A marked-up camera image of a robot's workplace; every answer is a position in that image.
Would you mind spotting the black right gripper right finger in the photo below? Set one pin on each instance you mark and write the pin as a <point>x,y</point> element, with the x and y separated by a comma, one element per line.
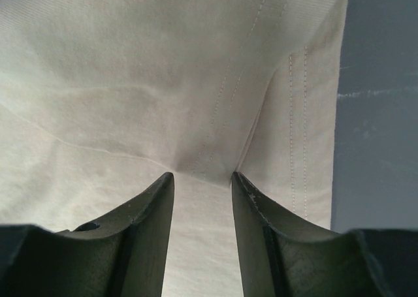
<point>280,253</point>

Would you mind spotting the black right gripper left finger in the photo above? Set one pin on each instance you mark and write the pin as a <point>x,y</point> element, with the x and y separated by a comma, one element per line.
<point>141,227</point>

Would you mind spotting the beige t shirt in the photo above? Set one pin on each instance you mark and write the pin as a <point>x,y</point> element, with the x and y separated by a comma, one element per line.
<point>100,97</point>

